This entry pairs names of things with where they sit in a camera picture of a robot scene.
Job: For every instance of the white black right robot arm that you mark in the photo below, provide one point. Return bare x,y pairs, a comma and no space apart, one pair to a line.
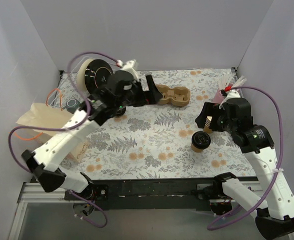
273,212

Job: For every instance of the brown pulp cup carrier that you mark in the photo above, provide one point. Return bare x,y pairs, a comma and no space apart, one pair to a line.
178,96

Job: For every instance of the dark green mug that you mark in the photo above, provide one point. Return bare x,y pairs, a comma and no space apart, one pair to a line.
72,105

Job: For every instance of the pink straw holder cup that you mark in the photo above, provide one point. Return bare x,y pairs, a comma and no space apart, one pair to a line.
218,98

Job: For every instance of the brown paper coffee cup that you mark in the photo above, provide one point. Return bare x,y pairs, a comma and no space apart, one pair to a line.
199,147

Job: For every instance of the floral patterned tablecloth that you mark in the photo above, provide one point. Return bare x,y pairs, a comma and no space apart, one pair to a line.
154,141

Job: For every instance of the stack of paper cups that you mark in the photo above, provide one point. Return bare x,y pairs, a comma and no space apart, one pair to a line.
207,128

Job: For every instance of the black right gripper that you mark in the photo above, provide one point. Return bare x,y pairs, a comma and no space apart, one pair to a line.
214,120

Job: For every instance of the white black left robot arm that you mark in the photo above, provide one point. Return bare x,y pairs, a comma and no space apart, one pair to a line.
121,90

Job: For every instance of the aluminium frame rail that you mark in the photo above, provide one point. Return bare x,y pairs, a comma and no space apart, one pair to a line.
49,216

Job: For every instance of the cream round plate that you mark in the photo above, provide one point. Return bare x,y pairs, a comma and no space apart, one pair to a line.
80,81

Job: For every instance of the black coffee cup lid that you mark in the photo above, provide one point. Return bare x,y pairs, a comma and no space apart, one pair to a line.
201,137

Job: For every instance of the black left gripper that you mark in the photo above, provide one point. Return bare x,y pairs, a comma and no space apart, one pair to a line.
142,92

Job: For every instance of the kraft paper takeout bag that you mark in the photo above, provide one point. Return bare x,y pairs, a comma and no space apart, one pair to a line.
42,115

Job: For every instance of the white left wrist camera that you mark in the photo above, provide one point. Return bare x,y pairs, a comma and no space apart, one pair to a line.
129,66

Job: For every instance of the black table front rail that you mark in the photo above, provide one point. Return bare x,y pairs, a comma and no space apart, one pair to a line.
156,193

